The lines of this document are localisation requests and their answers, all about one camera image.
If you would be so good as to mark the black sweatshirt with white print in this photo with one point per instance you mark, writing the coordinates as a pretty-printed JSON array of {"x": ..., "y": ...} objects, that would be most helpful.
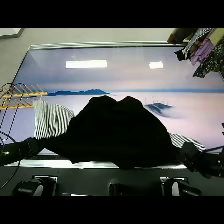
[{"x": 116, "y": 133}]

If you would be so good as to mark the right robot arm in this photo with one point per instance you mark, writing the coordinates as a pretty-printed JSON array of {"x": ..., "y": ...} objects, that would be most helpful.
[{"x": 203, "y": 163}]

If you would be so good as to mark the black white striped shirt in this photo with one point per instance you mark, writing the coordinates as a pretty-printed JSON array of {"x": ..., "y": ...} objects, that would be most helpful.
[{"x": 50, "y": 120}]

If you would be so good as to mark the brown garment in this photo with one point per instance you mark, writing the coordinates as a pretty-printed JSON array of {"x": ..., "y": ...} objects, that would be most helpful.
[{"x": 180, "y": 34}]

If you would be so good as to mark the purple garment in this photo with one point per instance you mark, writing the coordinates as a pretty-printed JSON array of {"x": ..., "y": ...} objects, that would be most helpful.
[{"x": 201, "y": 51}]

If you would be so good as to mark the dark dotted garment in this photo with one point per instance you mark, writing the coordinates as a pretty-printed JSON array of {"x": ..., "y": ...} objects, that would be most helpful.
[{"x": 213, "y": 63}]

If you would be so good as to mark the silver frame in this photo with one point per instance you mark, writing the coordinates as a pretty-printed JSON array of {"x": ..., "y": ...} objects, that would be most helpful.
[{"x": 50, "y": 163}]

